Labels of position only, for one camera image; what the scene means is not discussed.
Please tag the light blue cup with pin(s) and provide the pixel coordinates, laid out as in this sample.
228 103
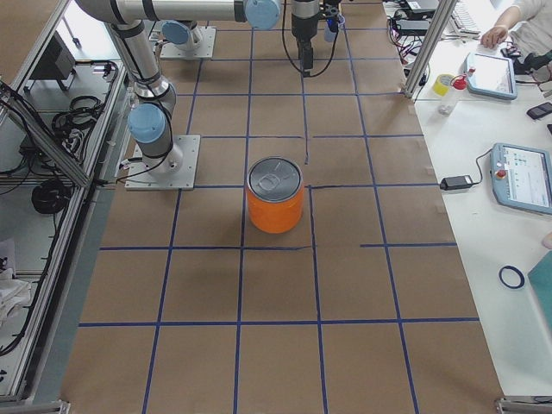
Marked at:
334 25

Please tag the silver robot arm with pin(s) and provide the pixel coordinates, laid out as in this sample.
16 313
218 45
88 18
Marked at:
164 156
183 32

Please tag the person's hand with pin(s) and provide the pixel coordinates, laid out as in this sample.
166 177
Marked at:
494 36

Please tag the yellow tape roll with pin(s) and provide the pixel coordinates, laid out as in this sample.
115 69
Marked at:
442 84

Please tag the orange can with silver lid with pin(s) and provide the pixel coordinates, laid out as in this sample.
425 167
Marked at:
275 194

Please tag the clear bottle red cap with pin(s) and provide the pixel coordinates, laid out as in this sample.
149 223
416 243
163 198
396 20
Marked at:
455 91

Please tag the far teach pendant tablet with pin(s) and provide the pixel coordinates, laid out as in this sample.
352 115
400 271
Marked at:
491 76

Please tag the teach pendant tablet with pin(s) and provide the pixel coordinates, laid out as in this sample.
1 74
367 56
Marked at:
521 177
491 76

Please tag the black power adapter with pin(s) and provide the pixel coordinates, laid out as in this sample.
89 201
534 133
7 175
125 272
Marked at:
456 183

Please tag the black phone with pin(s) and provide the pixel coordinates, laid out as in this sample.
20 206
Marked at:
539 111

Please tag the near teach pendant tablet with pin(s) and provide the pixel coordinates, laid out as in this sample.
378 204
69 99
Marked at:
521 177

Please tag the teal board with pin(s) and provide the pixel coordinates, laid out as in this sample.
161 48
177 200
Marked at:
540 280

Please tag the white crumpled cloth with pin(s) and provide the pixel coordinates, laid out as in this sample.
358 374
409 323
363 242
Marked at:
15 293

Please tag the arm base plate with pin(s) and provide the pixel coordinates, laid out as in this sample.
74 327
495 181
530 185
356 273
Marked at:
177 171
200 45

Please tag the aluminium frame post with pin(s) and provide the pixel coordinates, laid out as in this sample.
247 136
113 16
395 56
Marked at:
433 35

